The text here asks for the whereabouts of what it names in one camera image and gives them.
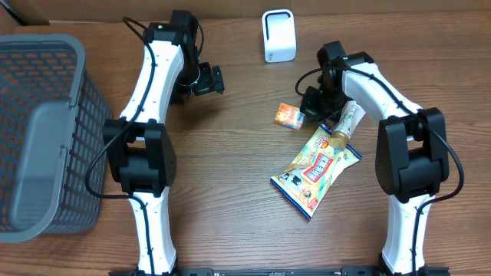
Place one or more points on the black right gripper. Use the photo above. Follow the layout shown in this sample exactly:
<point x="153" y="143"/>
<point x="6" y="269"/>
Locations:
<point x="310" y="111"/>

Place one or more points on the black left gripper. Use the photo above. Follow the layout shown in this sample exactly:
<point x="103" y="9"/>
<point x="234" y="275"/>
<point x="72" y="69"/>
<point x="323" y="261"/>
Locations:
<point x="212" y="80"/>

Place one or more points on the white green tissue pack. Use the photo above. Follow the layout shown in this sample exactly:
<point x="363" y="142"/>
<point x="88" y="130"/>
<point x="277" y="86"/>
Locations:
<point x="351" y="115"/>

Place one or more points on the small orange box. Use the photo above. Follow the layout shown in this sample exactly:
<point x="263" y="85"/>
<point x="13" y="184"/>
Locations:
<point x="289" y="116"/>

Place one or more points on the yellow snack bag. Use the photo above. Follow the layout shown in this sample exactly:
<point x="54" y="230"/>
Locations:
<point x="307" y="179"/>

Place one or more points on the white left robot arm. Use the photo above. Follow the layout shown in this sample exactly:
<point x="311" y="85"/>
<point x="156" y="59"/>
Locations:
<point x="137" y="145"/>

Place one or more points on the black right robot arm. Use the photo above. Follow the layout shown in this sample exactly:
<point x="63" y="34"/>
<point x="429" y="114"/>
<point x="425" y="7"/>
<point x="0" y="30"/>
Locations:
<point x="411" y="159"/>

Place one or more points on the white barcode scanner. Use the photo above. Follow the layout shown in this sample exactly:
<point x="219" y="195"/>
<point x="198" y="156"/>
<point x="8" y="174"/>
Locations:
<point x="278" y="28"/>

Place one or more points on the grey plastic mesh basket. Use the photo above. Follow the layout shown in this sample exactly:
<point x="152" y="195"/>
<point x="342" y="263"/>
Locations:
<point x="52" y="115"/>

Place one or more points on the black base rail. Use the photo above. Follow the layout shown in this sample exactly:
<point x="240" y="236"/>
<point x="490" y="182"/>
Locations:
<point x="344" y="271"/>

